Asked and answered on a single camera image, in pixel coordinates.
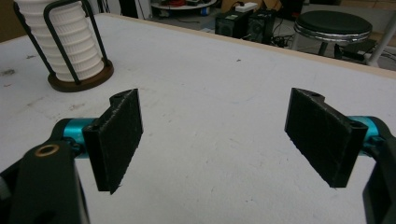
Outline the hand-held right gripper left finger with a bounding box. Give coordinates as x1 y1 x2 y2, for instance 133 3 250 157
62 88 144 195

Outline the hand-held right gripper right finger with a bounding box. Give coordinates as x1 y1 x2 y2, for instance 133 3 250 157
284 87 379 189

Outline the stack of white paper cups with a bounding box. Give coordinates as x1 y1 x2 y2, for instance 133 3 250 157
13 0 106 82

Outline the wooden table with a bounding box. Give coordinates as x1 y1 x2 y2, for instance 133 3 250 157
0 12 396 80

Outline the white foam mat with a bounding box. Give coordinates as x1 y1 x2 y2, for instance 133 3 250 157
0 12 396 224

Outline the white metal stand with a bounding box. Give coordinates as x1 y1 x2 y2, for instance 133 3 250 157
367 12 396 68

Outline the black round stool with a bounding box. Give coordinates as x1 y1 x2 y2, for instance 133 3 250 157
293 9 374 57

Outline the black computer tower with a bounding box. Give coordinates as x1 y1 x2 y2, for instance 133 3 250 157
247 8 278 45
214 9 250 40

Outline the white power strip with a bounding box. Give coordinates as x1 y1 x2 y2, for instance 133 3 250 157
234 2 259 13

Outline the white round table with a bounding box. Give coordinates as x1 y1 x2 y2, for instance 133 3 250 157
150 0 218 11

